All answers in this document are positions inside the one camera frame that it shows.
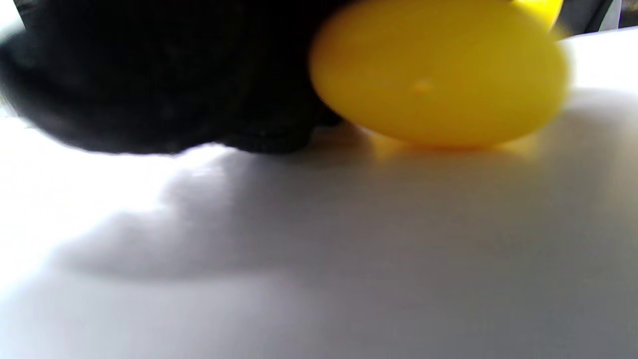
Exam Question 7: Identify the person's left hand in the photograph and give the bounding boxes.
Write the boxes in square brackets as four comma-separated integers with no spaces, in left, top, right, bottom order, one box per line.
[0,0,352,155]

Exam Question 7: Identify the yellow toy hammer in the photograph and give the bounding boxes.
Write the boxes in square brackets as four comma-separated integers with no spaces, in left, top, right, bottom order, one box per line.
[308,0,571,149]

